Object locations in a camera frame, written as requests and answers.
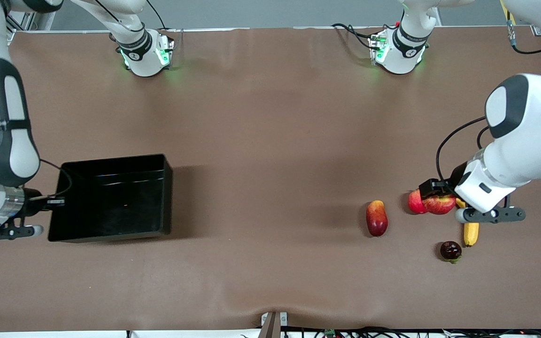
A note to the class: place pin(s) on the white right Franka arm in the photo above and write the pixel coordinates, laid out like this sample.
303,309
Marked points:
12,155

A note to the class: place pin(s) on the dark purple mangosteen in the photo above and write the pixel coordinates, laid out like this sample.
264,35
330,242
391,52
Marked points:
450,250

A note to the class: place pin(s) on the camera mount post bracket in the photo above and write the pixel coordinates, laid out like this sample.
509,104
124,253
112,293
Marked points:
273,325

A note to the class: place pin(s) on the red yellow apple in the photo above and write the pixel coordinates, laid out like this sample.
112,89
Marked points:
439,205

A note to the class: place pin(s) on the yellow banana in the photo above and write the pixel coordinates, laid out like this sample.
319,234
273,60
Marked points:
471,233

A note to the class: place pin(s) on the aluminium frame profile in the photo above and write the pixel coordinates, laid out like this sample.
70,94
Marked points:
19,21
538,31

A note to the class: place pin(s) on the red yellow mango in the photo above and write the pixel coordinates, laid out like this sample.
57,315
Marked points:
376,218

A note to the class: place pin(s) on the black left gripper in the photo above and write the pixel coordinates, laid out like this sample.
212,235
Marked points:
458,177

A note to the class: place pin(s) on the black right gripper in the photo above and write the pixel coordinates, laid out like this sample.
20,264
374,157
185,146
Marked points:
31,196

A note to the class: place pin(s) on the brown table cover sheet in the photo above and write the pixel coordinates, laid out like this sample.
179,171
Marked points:
270,117

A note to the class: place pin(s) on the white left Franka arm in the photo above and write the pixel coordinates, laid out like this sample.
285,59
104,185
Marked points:
533,155

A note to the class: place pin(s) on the red pomegranate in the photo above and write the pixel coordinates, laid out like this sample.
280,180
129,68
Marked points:
415,203

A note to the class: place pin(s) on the black plastic box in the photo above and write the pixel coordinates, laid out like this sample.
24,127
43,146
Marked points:
111,206

